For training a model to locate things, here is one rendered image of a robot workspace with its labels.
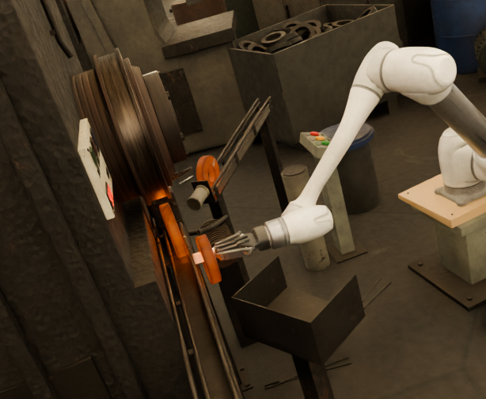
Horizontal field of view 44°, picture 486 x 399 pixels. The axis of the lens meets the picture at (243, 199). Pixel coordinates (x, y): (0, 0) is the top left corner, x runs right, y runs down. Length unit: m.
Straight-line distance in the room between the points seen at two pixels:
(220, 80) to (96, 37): 0.94
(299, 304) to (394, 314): 0.91
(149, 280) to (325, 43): 2.86
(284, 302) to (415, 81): 0.75
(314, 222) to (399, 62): 0.54
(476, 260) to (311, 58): 1.98
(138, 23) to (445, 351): 3.12
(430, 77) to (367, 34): 2.49
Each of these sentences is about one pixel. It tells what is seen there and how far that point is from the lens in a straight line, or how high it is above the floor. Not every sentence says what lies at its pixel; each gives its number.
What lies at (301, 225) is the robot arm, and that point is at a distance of 1.82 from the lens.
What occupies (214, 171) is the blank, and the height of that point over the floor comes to 0.70.
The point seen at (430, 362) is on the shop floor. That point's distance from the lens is 2.33.
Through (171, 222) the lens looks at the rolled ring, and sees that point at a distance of 1.87.
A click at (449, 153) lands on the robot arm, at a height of 0.59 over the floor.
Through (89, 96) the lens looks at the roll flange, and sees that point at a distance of 1.68.
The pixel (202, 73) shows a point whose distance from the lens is 4.50.
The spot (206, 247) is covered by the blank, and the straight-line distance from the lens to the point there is 1.78.
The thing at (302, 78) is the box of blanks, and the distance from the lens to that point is 4.02.
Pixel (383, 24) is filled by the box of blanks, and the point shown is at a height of 0.64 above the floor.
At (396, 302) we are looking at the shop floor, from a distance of 2.61.
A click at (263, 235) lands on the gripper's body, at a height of 0.72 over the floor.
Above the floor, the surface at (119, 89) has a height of 1.27.
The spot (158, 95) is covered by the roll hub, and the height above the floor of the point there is 1.21.
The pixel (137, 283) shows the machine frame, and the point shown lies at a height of 0.87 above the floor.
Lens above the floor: 1.61
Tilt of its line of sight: 25 degrees down
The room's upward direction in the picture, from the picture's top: 17 degrees counter-clockwise
